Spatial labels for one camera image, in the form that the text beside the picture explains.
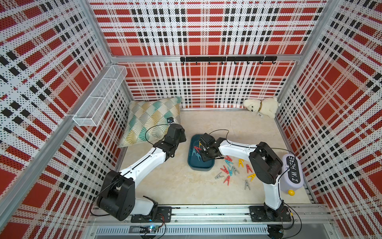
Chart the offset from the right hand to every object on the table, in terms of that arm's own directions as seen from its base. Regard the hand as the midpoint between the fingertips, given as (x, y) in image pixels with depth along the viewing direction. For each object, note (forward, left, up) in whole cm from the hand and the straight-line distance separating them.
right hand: (207, 156), depth 93 cm
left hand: (+9, +15, +15) cm, 23 cm away
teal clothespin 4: (-10, -14, -2) cm, 17 cm away
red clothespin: (+6, +6, -1) cm, 8 cm away
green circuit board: (-38, +28, +1) cm, 47 cm away
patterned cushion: (+17, +38, +15) cm, 44 cm away
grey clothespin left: (-12, -6, -1) cm, 14 cm away
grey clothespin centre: (-9, -16, -1) cm, 19 cm away
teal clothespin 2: (0, +5, 0) cm, 5 cm away
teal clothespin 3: (-4, -13, -1) cm, 14 cm away
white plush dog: (+39, -49, +4) cm, 63 cm away
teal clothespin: (+3, +8, 0) cm, 9 cm away
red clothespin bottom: (-14, -12, -2) cm, 19 cm away
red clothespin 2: (-1, -14, -1) cm, 14 cm away
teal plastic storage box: (-2, +8, -3) cm, 8 cm away
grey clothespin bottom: (-17, -22, -1) cm, 28 cm away
